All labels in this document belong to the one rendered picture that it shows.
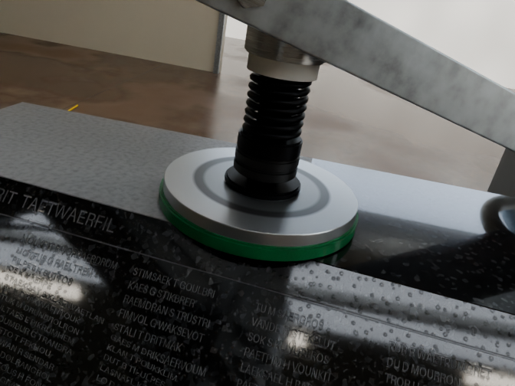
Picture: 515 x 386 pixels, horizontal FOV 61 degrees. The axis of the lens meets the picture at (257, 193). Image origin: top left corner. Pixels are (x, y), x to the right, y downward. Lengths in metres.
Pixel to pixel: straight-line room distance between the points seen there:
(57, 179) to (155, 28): 5.12
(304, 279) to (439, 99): 0.21
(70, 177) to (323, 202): 0.28
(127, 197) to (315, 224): 0.20
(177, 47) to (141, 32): 0.46
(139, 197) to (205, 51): 5.00
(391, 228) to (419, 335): 0.14
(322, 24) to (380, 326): 0.26
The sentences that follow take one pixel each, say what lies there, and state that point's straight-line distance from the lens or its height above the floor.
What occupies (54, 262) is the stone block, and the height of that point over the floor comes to 0.77.
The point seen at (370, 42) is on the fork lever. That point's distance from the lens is 0.41.
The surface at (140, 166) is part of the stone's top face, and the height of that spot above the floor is 0.82.
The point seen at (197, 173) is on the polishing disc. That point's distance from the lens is 0.48.
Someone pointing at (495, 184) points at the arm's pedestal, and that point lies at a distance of 1.84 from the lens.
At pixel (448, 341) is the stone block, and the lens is 0.43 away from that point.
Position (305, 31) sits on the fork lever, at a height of 1.02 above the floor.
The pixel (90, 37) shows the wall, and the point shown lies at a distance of 5.94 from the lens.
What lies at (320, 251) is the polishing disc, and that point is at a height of 0.83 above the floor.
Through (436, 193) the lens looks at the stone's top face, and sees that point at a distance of 0.66.
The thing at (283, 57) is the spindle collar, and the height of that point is 0.99.
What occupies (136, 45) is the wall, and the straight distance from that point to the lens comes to 5.71.
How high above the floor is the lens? 1.05
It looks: 25 degrees down
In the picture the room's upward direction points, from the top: 10 degrees clockwise
